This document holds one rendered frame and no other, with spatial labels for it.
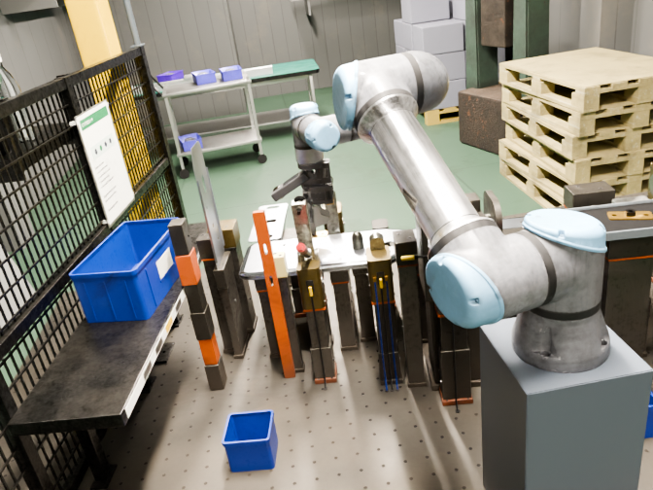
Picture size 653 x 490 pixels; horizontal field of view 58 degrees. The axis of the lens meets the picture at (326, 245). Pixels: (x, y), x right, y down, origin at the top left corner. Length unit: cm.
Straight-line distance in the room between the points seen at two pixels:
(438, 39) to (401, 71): 549
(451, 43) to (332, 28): 333
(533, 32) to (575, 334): 446
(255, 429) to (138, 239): 61
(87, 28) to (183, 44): 657
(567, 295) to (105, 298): 99
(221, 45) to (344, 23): 209
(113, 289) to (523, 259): 92
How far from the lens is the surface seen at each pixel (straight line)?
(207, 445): 154
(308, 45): 956
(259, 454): 141
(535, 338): 98
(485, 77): 588
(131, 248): 171
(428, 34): 654
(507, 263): 86
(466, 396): 153
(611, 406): 104
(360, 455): 143
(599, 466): 112
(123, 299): 143
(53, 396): 129
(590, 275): 94
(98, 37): 205
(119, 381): 126
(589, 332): 99
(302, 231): 144
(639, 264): 139
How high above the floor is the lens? 171
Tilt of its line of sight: 25 degrees down
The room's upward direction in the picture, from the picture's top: 8 degrees counter-clockwise
